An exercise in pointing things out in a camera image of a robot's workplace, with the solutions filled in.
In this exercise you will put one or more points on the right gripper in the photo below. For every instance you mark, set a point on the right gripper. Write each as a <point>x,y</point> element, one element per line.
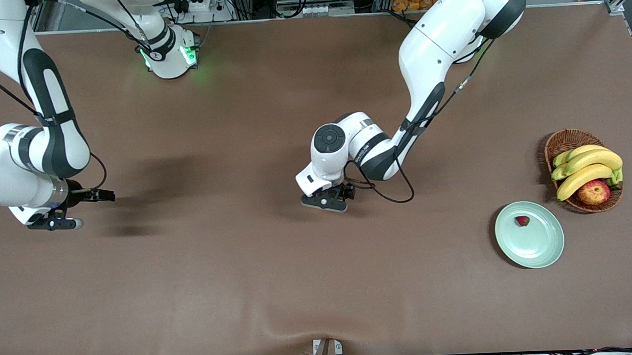
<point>77,197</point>

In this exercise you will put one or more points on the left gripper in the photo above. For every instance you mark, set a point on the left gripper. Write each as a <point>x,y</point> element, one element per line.
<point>345,189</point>

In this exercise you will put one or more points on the red strawberry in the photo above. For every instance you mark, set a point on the red strawberry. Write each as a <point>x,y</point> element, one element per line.
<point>522,221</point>

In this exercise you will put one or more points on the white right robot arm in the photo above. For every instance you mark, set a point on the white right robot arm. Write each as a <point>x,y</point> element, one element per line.
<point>0,31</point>

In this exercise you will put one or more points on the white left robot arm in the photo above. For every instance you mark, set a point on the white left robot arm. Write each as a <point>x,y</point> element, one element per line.
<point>448,27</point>

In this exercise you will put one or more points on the pale green round plate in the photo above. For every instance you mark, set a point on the pale green round plate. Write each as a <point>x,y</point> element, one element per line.
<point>535,240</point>

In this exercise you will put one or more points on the brown table mat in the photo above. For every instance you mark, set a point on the brown table mat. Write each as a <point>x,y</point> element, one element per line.
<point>299,285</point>

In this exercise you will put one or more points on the white terminal block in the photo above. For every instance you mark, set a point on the white terminal block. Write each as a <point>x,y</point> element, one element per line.
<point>314,10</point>

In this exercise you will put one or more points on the white power strip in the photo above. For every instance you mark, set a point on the white power strip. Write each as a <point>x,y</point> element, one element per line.
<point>207,5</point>

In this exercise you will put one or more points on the brown wicker basket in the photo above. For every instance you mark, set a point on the brown wicker basket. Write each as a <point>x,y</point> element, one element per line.
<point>567,140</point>

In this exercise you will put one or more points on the yellow banana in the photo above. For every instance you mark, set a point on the yellow banana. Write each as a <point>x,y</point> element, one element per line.
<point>598,158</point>
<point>582,177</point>
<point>576,151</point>

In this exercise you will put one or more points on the red yellow apple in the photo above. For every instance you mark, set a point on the red yellow apple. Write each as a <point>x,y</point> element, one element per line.
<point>594,193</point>

